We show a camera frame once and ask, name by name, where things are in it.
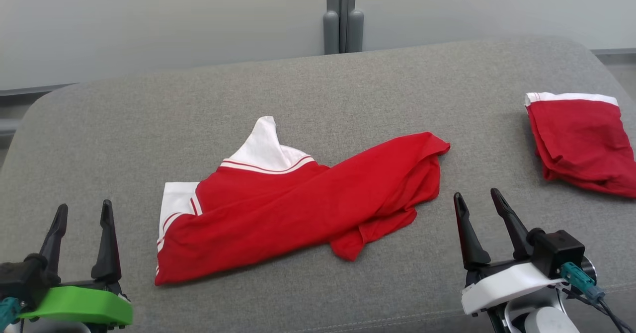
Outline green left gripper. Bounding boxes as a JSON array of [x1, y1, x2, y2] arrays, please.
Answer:
[[19, 199, 135, 330]]

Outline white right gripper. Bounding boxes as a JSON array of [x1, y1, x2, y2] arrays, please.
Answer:
[[453, 188, 568, 317]]

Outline red shorts with white stripe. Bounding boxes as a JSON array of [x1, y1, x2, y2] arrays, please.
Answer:
[[525, 92, 636, 198]]

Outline red and white t-shirt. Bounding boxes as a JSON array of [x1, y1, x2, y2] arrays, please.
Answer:
[[154, 116, 451, 286]]

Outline grey fabric sofa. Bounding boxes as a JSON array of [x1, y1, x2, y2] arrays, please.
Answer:
[[0, 36, 636, 333]]

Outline black right cable teal plug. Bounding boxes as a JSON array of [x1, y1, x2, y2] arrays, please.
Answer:
[[559, 262, 636, 333]]

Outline grey wall panel post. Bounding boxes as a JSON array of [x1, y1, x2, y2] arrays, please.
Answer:
[[323, 0, 365, 55]]

